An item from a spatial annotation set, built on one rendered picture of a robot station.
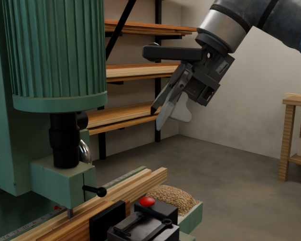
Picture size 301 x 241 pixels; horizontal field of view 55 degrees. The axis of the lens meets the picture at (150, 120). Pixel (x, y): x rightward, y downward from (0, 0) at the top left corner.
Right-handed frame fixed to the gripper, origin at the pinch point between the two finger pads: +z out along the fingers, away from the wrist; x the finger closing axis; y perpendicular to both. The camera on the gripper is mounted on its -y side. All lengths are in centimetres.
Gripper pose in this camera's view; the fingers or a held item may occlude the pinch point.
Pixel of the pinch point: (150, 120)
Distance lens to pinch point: 61.0
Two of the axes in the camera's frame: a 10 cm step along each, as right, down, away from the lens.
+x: -0.7, -2.1, 9.7
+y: 8.4, 5.2, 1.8
